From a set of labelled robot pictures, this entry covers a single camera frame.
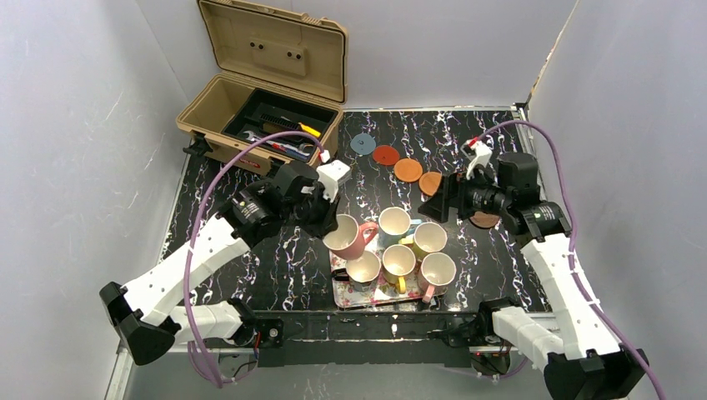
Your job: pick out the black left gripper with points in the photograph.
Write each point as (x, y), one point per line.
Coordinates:
(318, 207)

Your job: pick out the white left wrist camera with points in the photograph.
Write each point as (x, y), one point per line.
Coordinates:
(333, 175)

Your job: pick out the orange wood coaster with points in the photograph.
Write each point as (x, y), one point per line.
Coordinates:
(408, 170)

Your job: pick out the silver wrench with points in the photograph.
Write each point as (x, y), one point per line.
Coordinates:
(304, 149)

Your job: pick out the blue grey coaster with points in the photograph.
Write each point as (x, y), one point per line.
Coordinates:
(363, 144)

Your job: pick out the tan plastic toolbox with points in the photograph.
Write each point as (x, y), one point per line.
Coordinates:
(261, 47)

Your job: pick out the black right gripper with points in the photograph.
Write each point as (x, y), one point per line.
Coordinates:
(449, 196)

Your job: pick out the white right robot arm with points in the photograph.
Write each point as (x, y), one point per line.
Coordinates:
(585, 360)

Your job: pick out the light wood coaster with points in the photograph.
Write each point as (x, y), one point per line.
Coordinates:
(429, 182)

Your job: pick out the yellow handled screwdriver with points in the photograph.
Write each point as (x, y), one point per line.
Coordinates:
(302, 127)

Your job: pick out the black mug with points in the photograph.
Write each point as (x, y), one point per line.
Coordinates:
(361, 273)

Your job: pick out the aluminium frame rail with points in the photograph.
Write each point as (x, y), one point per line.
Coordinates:
(586, 359)

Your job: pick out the pink mug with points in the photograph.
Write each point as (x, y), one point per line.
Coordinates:
(437, 270)
(349, 239)

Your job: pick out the black tool tray insert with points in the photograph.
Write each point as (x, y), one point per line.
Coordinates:
(262, 114)

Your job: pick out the red coaster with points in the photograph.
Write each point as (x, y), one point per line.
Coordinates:
(386, 155)

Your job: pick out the dark walnut wooden coaster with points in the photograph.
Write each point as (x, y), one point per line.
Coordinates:
(484, 220)

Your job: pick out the yellow mug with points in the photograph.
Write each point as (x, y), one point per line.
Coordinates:
(398, 262)

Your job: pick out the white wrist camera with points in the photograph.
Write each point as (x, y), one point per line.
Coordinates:
(333, 175)
(478, 154)

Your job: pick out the floral rectangular tray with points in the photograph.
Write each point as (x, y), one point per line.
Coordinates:
(382, 293)

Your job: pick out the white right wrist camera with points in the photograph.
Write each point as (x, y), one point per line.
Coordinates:
(478, 154)

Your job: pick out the light blue mug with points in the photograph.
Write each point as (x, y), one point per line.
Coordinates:
(394, 224)

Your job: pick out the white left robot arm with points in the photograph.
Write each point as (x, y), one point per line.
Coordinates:
(152, 313)

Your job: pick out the green mug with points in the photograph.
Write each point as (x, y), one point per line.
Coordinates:
(424, 239)

